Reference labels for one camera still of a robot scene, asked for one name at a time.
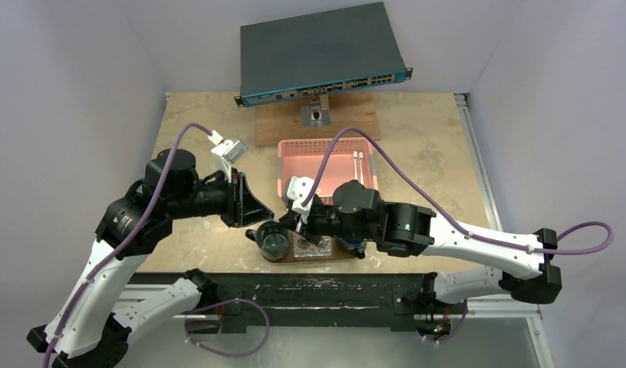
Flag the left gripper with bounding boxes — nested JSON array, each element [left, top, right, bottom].
[[169, 166, 274, 226]]

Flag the blue cup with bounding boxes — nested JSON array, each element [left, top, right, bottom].
[[338, 238, 367, 259]]

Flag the dark green cup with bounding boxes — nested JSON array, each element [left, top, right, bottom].
[[245, 221, 291, 261]]

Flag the oval wooden tray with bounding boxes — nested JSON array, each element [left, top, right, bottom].
[[271, 231, 356, 263]]

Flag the pink plastic basket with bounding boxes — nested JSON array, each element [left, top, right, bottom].
[[277, 137, 378, 205]]

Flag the white toothbrush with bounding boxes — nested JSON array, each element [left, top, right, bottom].
[[352, 151, 359, 181], [358, 152, 365, 186]]

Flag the clear acrylic holder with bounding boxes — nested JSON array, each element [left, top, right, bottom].
[[292, 233, 333, 260]]

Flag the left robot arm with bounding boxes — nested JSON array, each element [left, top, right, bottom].
[[27, 149, 274, 367]]

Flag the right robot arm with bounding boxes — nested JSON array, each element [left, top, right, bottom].
[[284, 177, 562, 312]]

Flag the wooden base board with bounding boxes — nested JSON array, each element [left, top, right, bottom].
[[254, 92, 381, 147]]

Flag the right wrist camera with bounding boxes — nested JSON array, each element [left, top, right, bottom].
[[282, 176, 318, 223]]

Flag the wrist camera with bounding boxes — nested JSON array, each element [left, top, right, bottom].
[[209, 130, 248, 182], [282, 176, 318, 223]]

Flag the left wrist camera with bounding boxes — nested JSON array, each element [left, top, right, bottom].
[[209, 130, 248, 182]]

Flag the black base frame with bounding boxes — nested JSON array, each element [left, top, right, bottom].
[[163, 273, 497, 334]]

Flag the metal stand bracket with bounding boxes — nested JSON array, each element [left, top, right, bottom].
[[301, 95, 331, 127]]

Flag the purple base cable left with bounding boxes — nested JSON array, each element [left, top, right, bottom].
[[183, 298, 270, 359]]

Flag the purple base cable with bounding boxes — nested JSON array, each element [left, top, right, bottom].
[[420, 302, 469, 347], [183, 298, 270, 359]]

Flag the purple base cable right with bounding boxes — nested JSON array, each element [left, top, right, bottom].
[[420, 302, 469, 347]]

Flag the network switch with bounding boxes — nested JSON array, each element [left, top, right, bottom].
[[235, 2, 413, 107]]

